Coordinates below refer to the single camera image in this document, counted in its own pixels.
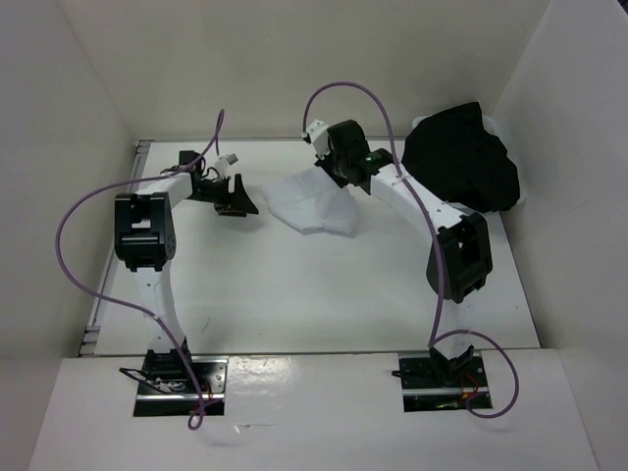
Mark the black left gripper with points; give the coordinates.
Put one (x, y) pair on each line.
(236, 204)

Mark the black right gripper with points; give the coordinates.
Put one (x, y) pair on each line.
(324, 164)

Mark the white skirt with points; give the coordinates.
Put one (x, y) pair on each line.
(311, 202)

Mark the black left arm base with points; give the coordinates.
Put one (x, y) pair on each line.
(165, 389)

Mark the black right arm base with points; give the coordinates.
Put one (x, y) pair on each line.
(424, 389)

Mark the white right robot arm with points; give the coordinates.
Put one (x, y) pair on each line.
(460, 257)

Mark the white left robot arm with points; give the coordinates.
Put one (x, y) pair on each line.
(145, 241)

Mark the black skirt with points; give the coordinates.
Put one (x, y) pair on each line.
(453, 155)

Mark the white laundry basket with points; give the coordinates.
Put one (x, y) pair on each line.
(493, 127)

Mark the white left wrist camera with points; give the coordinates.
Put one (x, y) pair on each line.
(224, 164)

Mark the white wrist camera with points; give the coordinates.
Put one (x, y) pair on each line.
(224, 164)
(316, 135)

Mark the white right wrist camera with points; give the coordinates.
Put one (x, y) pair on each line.
(316, 135)

